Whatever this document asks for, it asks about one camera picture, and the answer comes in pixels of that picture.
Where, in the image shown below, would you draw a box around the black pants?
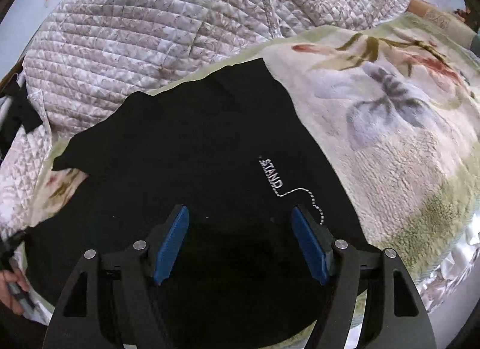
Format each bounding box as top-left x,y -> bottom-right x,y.
25,60 -> 367,348

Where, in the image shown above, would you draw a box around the person's left hand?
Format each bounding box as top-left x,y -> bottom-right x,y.
0,268 -> 30,316

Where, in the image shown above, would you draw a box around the silver bed skirt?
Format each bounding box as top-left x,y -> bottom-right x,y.
416,210 -> 479,313

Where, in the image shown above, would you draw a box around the black garment on quilt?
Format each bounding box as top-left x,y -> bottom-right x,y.
1,74 -> 42,161

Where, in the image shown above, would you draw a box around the floral fleece blanket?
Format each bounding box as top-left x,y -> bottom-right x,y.
29,12 -> 480,349

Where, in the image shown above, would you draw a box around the quilted beige floral comforter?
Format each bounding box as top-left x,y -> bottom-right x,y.
1,0 -> 410,236

